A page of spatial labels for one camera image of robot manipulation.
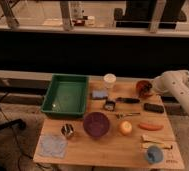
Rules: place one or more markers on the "dark purple grapes bunch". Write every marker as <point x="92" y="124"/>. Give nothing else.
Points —
<point x="146" y="90"/>

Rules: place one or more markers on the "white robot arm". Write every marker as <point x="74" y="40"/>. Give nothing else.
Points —
<point x="174" y="82"/>

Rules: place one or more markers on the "purple bowl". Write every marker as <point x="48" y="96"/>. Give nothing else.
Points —
<point x="96" y="124"/>

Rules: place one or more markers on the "red bowl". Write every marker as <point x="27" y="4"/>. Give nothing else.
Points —
<point x="139" y="85"/>

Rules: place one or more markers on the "blue sponge block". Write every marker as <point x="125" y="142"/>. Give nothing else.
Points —
<point x="99" y="94"/>

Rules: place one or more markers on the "white plastic cup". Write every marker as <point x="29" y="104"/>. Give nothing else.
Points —
<point x="109" y="80"/>

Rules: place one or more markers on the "small black box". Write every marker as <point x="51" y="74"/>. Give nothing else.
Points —
<point x="109" y="105"/>

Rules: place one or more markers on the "green plastic tray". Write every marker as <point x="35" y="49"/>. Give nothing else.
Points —
<point x="66" y="96"/>

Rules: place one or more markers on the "metal tongs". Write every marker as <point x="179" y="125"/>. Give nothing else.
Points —
<point x="119" y="116"/>

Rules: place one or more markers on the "shiny metal cup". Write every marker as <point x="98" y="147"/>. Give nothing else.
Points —
<point x="67" y="130"/>

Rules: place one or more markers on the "yellow apple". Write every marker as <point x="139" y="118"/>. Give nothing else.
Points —
<point x="125" y="127"/>

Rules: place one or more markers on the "black rectangular remote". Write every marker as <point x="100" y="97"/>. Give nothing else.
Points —
<point x="153" y="108"/>

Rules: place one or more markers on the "orange carrot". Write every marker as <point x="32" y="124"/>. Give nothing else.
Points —
<point x="150" y="127"/>

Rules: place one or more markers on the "light blue cloth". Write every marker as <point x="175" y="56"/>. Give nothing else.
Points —
<point x="52" y="146"/>

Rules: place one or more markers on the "blue round cup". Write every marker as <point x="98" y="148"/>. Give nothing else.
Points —
<point x="154" y="155"/>

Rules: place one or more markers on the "black handled knife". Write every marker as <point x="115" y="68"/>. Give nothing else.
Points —
<point x="127" y="100"/>

